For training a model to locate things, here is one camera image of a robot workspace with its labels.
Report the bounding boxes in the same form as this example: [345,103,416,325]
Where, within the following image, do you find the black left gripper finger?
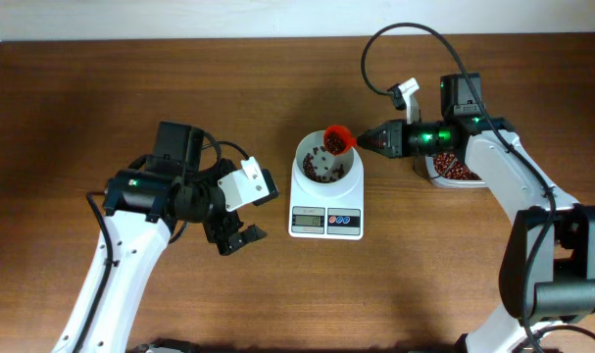
[241,225,267,244]
[217,232,245,256]

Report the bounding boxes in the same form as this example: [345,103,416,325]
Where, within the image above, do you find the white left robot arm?
[54,156,277,352]

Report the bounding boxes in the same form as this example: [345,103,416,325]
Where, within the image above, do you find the clear plastic bean container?
[412,153,487,188]

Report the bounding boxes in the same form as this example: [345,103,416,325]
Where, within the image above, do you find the red beans in bowl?
[301,146,346,183]

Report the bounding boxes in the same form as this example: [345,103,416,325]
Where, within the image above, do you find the red measuring scoop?
[323,126,357,156]

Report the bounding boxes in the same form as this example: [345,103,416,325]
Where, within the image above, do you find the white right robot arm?
[358,74,595,352]

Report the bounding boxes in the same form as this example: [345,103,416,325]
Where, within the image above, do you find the white round bowl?
[295,130,354,183]

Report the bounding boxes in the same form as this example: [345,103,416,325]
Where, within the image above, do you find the red adzuki beans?
[432,153,480,180]

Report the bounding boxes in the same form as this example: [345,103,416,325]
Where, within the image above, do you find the white digital kitchen scale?
[288,149,365,240]

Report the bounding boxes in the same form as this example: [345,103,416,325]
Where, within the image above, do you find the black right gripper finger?
[357,126,390,143]
[358,141,390,157]

